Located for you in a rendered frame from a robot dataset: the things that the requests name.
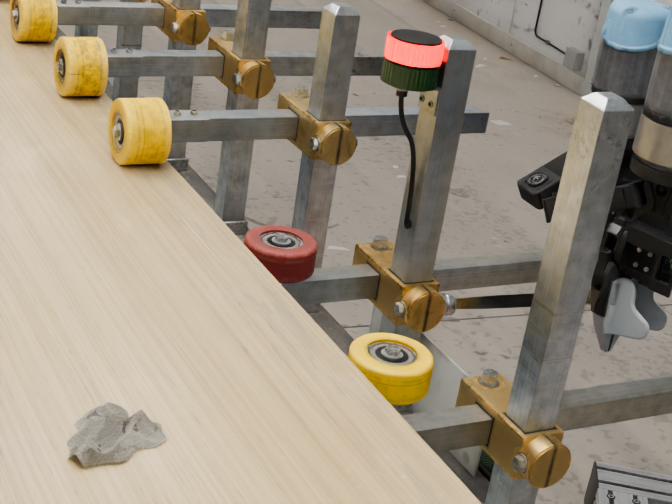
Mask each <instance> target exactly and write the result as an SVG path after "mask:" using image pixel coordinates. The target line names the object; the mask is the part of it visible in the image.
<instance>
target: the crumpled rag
mask: <svg viewBox="0 0 672 504"><path fill-rule="evenodd" d="M128 414H129V413H128V411H127V410H126V409H124V408H123V407H121V406H119V405H117V404H115V403H113V402H108V401H107V402H104V403H103V404H101V405H99V406H98V407H96V408H94V409H91V410H89V411H87V412H86V413H85V414H84V415H83V416H82V417H81V418H80V419H79V420H78V421H77V422H76V423H75V424H73V425H74V426H76V429H77V430H78V433H76V434H75V435H73V436H72V437H71V438H70V439H68V440H67V443H66V444H67V445H68V446H69V447H70V448H69V450H70V451H71V453H69V457H68V458H70V457H72V456H74V455H77V456H78V458H79V460H80V462H81V463H82V465H83V466H84V468H85V467H86V468H87V467H88V466H90V465H92V466H93V465H95V466H97V465H98V464H99V463H100V465H101V464H102V463H103V462H104V464H105V463H110V462H111V463H112V462H115V461H116V463H117V464H118V462H119V464H120V462H121V461H122V462H123V461H124V460H125V461H128V460H129V458H128V457H131V455H132V453H133V452H132V451H136V450H137V448H138V450H139V449H140V447H141V449H142V448H143V449H144V448H148V447H155V446H156V447H157V446H158V445H159V444H160V443H162V442H165V440H167V439H166V435H164V433H163V432H162V428H161V425H162V424H160V423H158V422H153V421H151V420H150V419H149V417H148V416H147V415H146V413H145V412H144V411H143V410H139V411H137V412H136V413H135V414H133V415H132V416H131V417H129V415H128Z"/></svg>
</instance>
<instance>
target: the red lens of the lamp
mask: <svg viewBox="0 0 672 504"><path fill-rule="evenodd" d="M392 31H393V30H391V31H389V32H388V33H387V39H386V45H385V51H384V56H385V57H386V58H387V59H389V60H391V61H393V62H396V63H399V64H403V65H407V66H412V67H420V68H433V67H438V66H440V65H441V64H442V59H443V53H444V48H445V41H444V40H443V39H442V38H441V39H442V41H443V44H442V45H437V46H421V45H415V44H409V43H405V42H403V41H399V40H397V39H395V38H393V37H392V36H390V34H389V33H391V32H392Z"/></svg>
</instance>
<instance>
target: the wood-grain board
mask: <svg viewBox="0 0 672 504"><path fill-rule="evenodd" d="M56 42H57V40H56V39H54V40H53V41H52V42H17V41H16V40H15V39H14V37H13V35H12V31H11V26H10V0H0V504H482V503H481V502H480V501H479V500H478V499H477V498H476V497H475V496H474V494H473V493H472V492H471V491H470V490H469V489H468V488H467V487H466V486H465V485H464V484H463V482H462V481H461V480H460V479H459V478H458V477H457V476H456V475H455V474H454V473H453V472H452V470H451V469H450V468H449V467H448V466H447V465H446V464H445V463H444V462H443V461H442V460H441V459H440V457H439V456H438V455H437V454H436V453H435V452H434V451H433V450H432V449H431V448H430V447H429V445H428V444H427V443H426V442H425V441H424V440H423V439H422V438H421V437H420V436H419V435H418V433H417V432H416V431H415V430H414V429H413V428H412V427H411V426H410V425H409V424H408V423H407V421H406V420H405V419H404V418H403V417H402V416H401V415H400V414H399V413H398V412H397V411H396V409H395V408H394V407H393V406H392V405H391V404H390V403H389V402H388V401H387V400H386V399H385V397H384V396H383V395H382V394H381V393H380V392H379V391H378V390H377V389H376V388H375V387H374V385H373V384H372V383H371V382H370V381H369V380H368V379H367V378H366V377H365V376H364V375H363V373H362V372H361V371H360V370H359V369H358V368H357V367H356V366H355V365H354V364H353V363H352V361H351V360H350V359H349V358H348V357H347V356H346V355H345V354H344V353H343V352H342V351H341V349H340V348H339V347H338V346H337V345H336V344H335V343H334V342H333V341H332V340H331V339H330V338H329V336H328V335H327V334H326V333H325V332H324V331H323V330H322V329H321V328H320V327H319V326H318V324H317V323H316V322H315V321H314V320H313V319H312V318H311V317H310V316H309V315H308V314H307V312H306V311H305V310H304V309H303V308H302V307H301V306H300V305H299V304H298V303H297V302H296V300H295V299H294V298H293V297H292V296H291V295H290V294H289V293H288V292H287V291H286V290H285V288H284V287H283V286H282V285H281V284H280V283H279V282H278V281H277V280H276V279H275V278H274V276H273V275H272V274H271V273H270V272H269V271H268V270H267V269H266V268H265V267H264V266H263V264H262V263H261V262H260V261H259V260H258V259H257V258H256V257H255V256H254V255H253V254H252V252H251V251H250V250H249V249H248V248H247V247H246V246H245V245H244V244H243V243H242V242H241V240H240V239H239V238H238V237H237V236H236V235H235V234H234V233H233V232H232V231H231V230H230V228H229V227H228V226H227V225H226V224H225V223H224V222H223V221H222V220H221V219H220V218H219V217H218V215H217V214H216V213H215V212H214V211H213V210H212V209H211V208H210V207H209V206H208V205H207V203H206V202H205V201H204V200H203V199H202V198H201V197H200V196H199V195H198V194H197V193H196V191H195V190H194V189H193V188H192V187H191V186H190V185H189V184H188V183H187V182H186V181H185V179H184V178H183V177H182V176H181V175H180V174H179V173H178V172H177V171H176V170H175V169H174V167H173V166H172V165H171V164H170V163H169V162H168V161H167V160H166V161H165V162H164V163H161V164H140V165H119V164H118V163H117V162H116V161H115V159H114V157H113V155H112V152H111V148H110V143H109V135H108V121H109V113H110V109H111V106H112V103H113V101H112V100H111V99H110V98H109V97H108V96H107V94H106V93H105V92H104V93H103V94H102V95H100V96H62V95H61V94H60V93H59V92H58V90H57V87H56V84H55V79H54V69H53V57H54V49H55V44H56ZM107 401H108V402H113V403H115V404H117V405H119V406H121V407H123V408H124V409H126V410H127V411H128V413H129V414H128V415H129V417H131V416H132V415H133V414H135V413H136V412H137V411H139V410H143V411H144V412H145V413H146V415H147V416H148V417H149V419H150V420H151V421H153V422H158V423H160V424H162V425H161V428H162V432H163V433H164V435H166V439H167V440H165V442H162V443H160V444H159V445H158V446H157V447H156V446H155V447H148V448H144V449H143V448H142V449H141V447H140V449H139V450H138V448H137V450H136V451H132V452H133V453H132V455H131V457H128V458H129V460H128V461H125V460H124V461H123V462H122V461H121V462H120V464H119V462H118V464H117V463H116V461H115V462H112V463H111V462H110V463H105V464H104V462H103V463H102V464H101V465H100V463H99V464H98V465H97V466H95V465H93V466H92V465H90V466H88V467H87V468H86V467H85V468H84V466H83V465H82V463H81V462H80V460H79V458H78V456H77V455H74V456H72V457H70V458H68V457H69V453H71V451H70V450H69V448H70V447H69V446H68V445H67V444H66V443H67V440H68V439H70V438H71V437H72V436H73V435H75V434H76V433H78V430H77V429H76V426H74V425H73V424H75V423H76V422H77V421H78V420H79V419H80V418H81V417H82V416H83V415H84V414H85V413H86V412H87V411H89V410H91V409H94V408H96V407H98V406H99V405H101V404H103V403H104V402H107Z"/></svg>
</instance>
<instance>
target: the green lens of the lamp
mask: <svg viewBox="0 0 672 504"><path fill-rule="evenodd" d="M440 70H441V65H440V66H439V67H438V68H437V69H433V70H417V69H410V68H405V67H401V66H398V65H395V64H393V63H391V62H389V61H388V60H386V58H385V56H384V57H383V63H382V69H381V75H380V79H381V80H382V81H383V82H384V83H386V84H388V85H390V86H393V87H396V88H400V89H404V90H410V91H432V90H435V89H436V88H437V86H438V80H439V75H440Z"/></svg>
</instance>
